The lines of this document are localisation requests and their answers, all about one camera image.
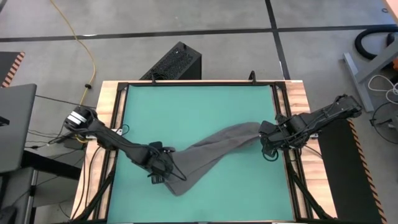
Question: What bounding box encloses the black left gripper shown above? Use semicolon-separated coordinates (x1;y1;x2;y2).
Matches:
146;141;177;179

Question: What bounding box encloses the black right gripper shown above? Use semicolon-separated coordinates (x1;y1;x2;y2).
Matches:
261;114;299;154

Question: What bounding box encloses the grey towel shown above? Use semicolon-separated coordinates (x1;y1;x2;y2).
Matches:
164;121;262;197

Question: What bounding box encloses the large black orange-striped mat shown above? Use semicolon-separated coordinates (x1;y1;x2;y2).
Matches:
312;118;388;224

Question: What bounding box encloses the black computer tower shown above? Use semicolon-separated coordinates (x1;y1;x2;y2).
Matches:
139;41;203;81

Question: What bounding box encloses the grey metal desk leg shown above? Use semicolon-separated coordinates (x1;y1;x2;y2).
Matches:
343;46;398;113

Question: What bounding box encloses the grey flat panel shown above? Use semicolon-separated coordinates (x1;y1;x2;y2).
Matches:
0;83;37;174

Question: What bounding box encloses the small black orange-striped mat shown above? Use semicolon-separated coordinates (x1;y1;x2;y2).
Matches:
0;51;25;88

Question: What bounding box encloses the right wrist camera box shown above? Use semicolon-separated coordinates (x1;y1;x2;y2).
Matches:
259;120;276;135

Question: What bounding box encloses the black left wrist camera cable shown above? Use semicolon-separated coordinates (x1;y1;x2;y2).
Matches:
164;155;188;182

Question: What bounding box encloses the black table frame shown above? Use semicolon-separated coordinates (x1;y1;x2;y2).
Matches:
71;80;335;224

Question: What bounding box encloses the black floor cable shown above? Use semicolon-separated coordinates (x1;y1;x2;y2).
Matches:
369;101;398;144

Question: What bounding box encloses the yellow floor cable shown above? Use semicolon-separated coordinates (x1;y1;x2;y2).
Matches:
49;0;97;144

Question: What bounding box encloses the black vacuum hose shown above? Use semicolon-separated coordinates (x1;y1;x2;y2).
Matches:
354;25;398;62

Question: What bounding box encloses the white floor cable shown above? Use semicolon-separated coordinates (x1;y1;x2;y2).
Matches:
368;74;398;105

